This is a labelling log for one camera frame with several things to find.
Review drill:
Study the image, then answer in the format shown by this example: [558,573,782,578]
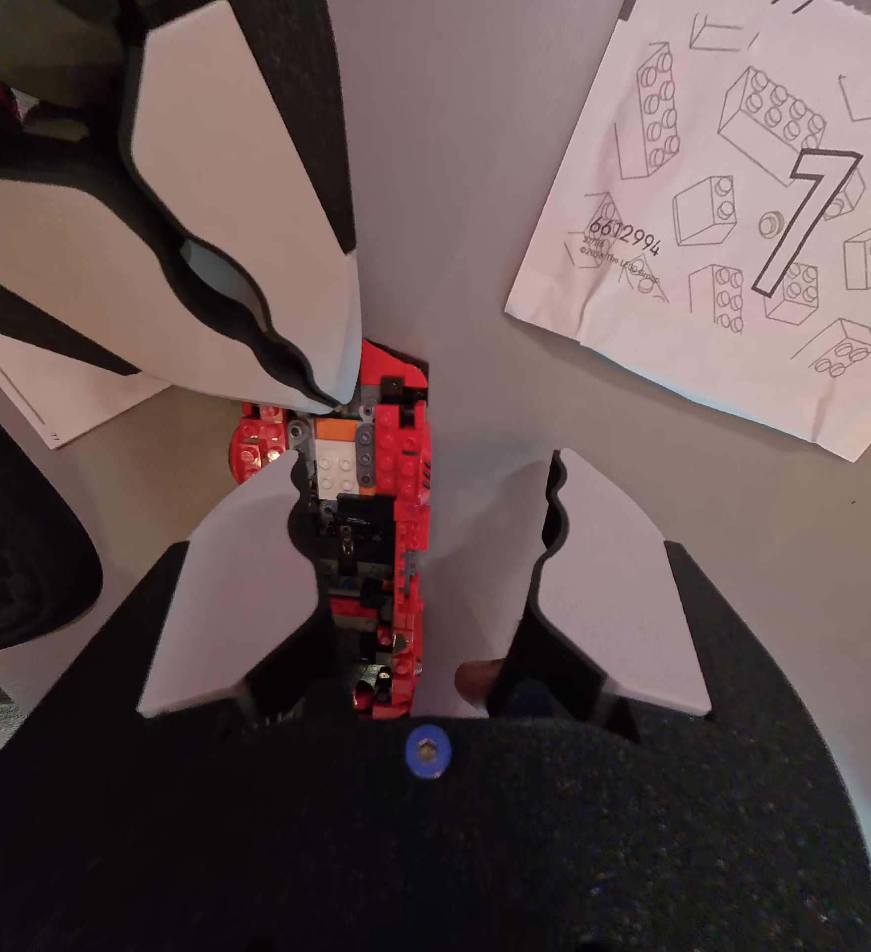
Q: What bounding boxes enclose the red toy brick car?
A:
[231,338,432,718]

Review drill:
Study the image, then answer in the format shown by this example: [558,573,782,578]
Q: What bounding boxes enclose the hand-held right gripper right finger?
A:
[526,448,714,721]

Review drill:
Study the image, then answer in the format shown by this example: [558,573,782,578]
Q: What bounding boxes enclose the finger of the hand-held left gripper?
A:
[117,0,364,408]
[0,173,336,416]

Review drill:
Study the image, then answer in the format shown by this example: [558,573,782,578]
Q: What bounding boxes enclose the person's right hand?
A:
[454,658,508,704]

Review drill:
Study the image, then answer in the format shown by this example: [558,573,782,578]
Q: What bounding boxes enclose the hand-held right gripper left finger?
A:
[136,448,323,719]

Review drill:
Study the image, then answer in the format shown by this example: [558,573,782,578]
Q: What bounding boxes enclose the white instruction booklet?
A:
[0,320,176,451]

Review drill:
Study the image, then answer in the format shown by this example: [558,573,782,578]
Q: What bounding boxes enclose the white brick-print paper bag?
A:
[504,0,871,464]

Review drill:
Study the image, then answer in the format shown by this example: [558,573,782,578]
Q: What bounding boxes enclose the dark cloth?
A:
[0,379,104,655]

